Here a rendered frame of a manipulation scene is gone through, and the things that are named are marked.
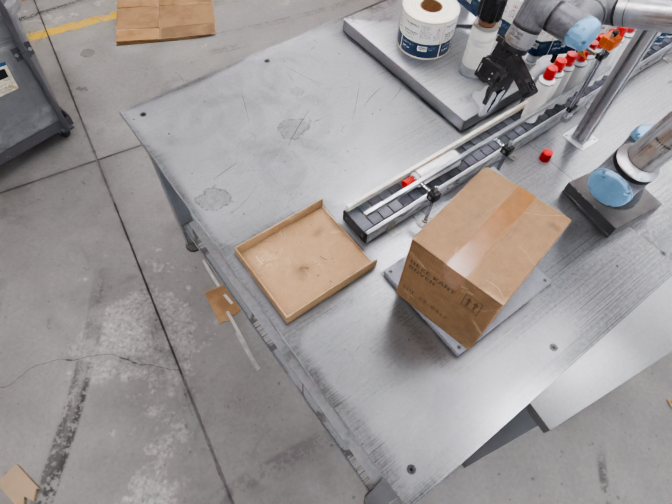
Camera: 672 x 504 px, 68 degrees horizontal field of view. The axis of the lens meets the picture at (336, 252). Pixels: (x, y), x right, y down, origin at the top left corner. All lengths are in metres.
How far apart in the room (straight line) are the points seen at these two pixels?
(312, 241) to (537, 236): 0.61
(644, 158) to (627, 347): 0.49
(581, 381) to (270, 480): 1.18
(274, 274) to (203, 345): 0.92
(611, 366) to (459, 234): 0.56
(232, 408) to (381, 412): 0.99
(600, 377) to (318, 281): 0.76
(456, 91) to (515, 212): 0.73
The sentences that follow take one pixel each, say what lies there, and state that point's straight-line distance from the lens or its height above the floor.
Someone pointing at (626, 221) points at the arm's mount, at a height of 0.88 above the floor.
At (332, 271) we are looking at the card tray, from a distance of 1.38.
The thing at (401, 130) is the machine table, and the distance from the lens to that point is 1.74.
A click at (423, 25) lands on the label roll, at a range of 1.88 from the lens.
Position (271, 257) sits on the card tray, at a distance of 1.41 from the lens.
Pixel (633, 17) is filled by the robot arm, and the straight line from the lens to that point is 1.46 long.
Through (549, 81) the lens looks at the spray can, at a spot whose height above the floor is 1.05.
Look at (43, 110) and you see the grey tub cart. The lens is 2.93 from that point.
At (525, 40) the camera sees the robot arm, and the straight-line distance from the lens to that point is 1.43.
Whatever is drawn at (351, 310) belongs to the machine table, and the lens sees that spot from 1.34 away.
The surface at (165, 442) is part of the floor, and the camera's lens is 2.16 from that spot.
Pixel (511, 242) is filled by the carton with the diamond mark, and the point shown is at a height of 1.12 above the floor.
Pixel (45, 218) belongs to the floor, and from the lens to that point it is 2.83.
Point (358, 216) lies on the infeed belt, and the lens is 1.43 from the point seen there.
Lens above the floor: 2.04
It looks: 59 degrees down
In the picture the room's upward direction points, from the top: 4 degrees clockwise
